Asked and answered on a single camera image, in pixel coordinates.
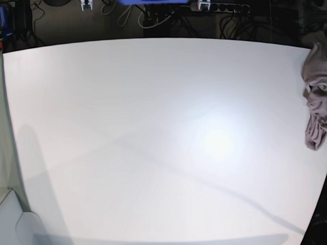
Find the mauve t-shirt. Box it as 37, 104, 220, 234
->
301, 42, 327, 150

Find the black power strip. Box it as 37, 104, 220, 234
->
190, 3, 250, 15

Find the white cable loop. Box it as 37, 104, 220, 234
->
100, 0, 147, 31

